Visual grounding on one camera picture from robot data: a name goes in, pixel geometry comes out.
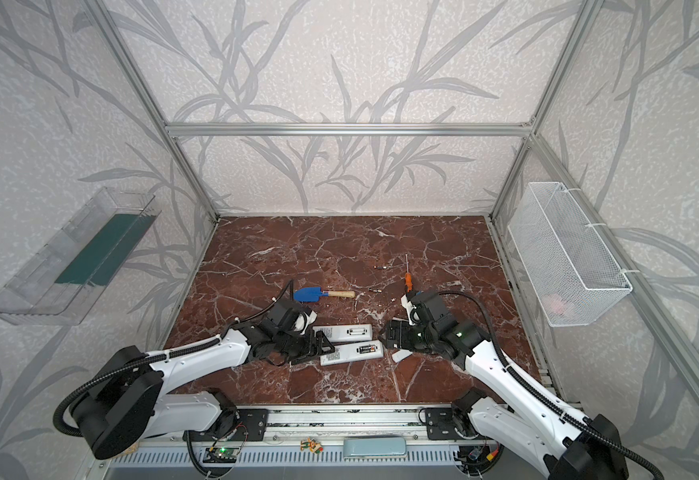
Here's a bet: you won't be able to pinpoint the orange handled screwdriver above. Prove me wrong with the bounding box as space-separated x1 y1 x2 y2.
405 254 413 293

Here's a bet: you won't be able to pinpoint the white remote control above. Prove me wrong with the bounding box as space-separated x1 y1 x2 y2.
314 324 373 343
320 340 385 366

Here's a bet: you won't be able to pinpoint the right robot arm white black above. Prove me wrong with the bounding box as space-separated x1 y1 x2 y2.
381 290 629 479

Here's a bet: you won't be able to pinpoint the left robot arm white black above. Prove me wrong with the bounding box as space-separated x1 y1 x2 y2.
53 298 336 460

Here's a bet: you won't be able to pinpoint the pink object in basket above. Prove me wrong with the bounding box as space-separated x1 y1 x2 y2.
543 294 573 318

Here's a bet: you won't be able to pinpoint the left green led controller board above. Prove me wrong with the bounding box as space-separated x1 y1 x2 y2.
203 446 241 465

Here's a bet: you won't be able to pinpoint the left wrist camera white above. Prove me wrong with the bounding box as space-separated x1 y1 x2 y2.
293 308 317 335

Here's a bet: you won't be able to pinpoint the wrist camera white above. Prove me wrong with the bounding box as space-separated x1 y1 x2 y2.
293 308 317 335
401 294 415 325

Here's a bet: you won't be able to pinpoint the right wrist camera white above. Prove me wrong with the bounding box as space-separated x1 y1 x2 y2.
401 294 415 325

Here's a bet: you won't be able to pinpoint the blue toy shovel wooden handle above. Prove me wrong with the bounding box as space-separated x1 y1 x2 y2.
293 287 357 303

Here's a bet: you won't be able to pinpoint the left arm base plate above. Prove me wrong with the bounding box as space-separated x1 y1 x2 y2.
215 408 270 442

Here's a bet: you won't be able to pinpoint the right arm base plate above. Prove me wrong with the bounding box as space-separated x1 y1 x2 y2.
417 406 467 441

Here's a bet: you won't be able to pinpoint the left black corrugated cable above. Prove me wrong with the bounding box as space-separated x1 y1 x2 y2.
52 278 297 438

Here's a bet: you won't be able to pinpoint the black corrugated cable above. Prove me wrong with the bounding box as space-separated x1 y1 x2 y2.
52 278 297 438
438 290 665 480

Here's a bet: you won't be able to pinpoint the right controller board wires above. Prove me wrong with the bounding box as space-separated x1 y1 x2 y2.
453 443 503 475

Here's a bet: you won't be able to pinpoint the grey rectangular box on rail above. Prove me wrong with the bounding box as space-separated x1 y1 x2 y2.
343 436 407 459

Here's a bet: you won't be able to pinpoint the white wire mesh basket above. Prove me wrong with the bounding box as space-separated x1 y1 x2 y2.
509 182 633 327

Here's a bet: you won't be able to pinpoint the right black corrugated cable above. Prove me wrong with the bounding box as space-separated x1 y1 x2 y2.
438 290 665 480

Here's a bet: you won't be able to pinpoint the clear plastic wall shelf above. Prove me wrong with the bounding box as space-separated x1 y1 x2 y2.
0 187 161 326

